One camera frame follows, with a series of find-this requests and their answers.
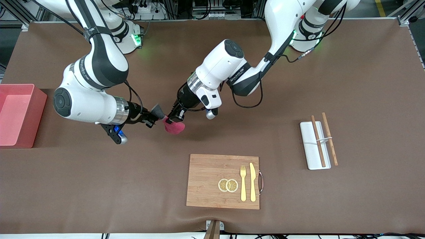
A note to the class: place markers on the aluminium frame profile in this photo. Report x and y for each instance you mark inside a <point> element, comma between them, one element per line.
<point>406,15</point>
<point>20,13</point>

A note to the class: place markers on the white power strip with plugs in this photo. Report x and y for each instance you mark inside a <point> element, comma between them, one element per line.
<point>149,13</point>

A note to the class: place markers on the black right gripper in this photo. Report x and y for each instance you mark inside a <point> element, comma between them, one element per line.
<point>136,111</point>

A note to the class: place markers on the brown table mat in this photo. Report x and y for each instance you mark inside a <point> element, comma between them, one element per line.
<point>365,99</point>

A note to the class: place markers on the pink plastic bin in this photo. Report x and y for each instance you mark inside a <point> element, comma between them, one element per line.
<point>30,116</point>

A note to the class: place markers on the yellow knife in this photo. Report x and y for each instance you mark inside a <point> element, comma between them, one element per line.
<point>253,182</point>

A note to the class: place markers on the yellow fork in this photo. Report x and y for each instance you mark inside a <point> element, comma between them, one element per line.
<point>243,186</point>

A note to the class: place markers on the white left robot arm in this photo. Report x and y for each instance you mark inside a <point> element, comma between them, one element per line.
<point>219,66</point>

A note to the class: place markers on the red and grey cloth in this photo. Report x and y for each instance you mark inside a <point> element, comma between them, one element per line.
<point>174,127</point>

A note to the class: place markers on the thin white rubber band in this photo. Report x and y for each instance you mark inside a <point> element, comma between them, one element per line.
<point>323,139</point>

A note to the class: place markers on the grey metal mounting bracket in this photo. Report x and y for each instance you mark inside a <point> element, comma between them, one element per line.
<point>208,225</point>

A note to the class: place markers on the long white power strip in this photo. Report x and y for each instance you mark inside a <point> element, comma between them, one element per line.
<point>215,15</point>

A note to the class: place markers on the brown wooden chopstick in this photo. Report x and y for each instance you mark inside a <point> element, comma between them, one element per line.
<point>332,149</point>
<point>315,129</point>

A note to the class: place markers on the brown wooden post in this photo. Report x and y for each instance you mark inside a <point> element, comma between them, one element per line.
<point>213,232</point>

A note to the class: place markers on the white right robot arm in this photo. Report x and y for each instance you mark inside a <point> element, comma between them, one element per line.
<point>96,66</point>

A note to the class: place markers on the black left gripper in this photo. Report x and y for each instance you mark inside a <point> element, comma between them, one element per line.
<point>186,98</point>

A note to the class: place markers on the lemon slice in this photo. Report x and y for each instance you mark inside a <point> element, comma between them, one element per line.
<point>221,185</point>
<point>232,185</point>

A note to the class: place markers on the white rectangular tray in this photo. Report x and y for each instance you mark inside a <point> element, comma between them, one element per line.
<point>308,156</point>

